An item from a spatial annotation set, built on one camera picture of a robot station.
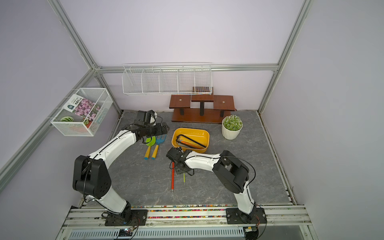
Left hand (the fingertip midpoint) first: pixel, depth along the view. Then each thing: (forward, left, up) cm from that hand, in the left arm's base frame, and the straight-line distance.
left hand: (164, 129), depth 89 cm
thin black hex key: (-2, -12, -15) cm, 19 cm away
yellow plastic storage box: (+1, -18, -16) cm, 24 cm away
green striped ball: (-4, +43, +17) cm, 46 cm away
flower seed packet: (+3, +37, +17) cm, 40 cm away
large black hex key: (+7, -9, -15) cm, 19 cm away
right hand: (-17, -9, -16) cm, 26 cm away
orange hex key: (-2, -15, -15) cm, 21 cm away
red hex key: (-22, -4, -16) cm, 27 cm away
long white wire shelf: (+33, -3, +13) cm, 36 cm away
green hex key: (-24, -11, -16) cm, 31 cm away
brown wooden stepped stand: (+24, -25, -8) cm, 35 cm away
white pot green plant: (+2, -42, -3) cm, 42 cm away
